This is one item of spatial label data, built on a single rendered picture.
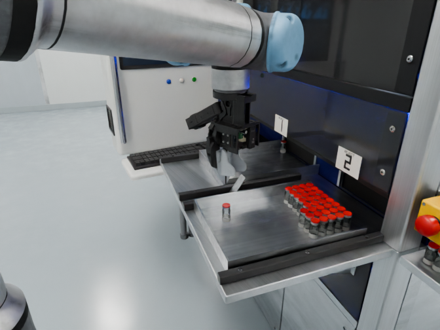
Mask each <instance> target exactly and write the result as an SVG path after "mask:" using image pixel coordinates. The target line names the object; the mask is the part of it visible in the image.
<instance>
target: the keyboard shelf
mask: <svg viewBox="0 0 440 330"><path fill-rule="evenodd" d="M121 162H122V165H123V167H124V169H125V170H126V173H127V174H128V176H129V178H130V179H131V180H132V181H135V180H139V179H145V178H149V177H155V176H159V175H164V172H163V169H162V167H161V166H154V167H150V168H144V169H140V170H134V169H133V167H132V165H131V164H130V162H129V161H128V159H127V158H125V159H122V161H121Z"/></svg>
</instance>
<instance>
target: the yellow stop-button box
mask: <svg viewBox="0 0 440 330"><path fill-rule="evenodd" d="M421 215H432V216H434V217H435V218H436V219H437V220H438V222H439V226H440V196H435V197H431V198H426V199H423V200H422V203H421V206H420V210H419V212H418V217H419V216H421ZM427 238H429V239H430V240H431V241H433V242H435V243H436V244H438V245H439V246H440V231H439V233H438V234H437V235H435V236H430V237H427Z"/></svg>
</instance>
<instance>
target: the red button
mask: <svg viewBox="0 0 440 330"><path fill-rule="evenodd" d="M414 225H415V228H416V230H417V232H418V233H419V234H421V235H422V236H425V237H430V236H435V235H437V234H438V233H439V231H440V226H439V222H438V220H437V219H436V218H435V217H434V216H432V215H421V216H419V217H417V219H416V221H415V223H414Z"/></svg>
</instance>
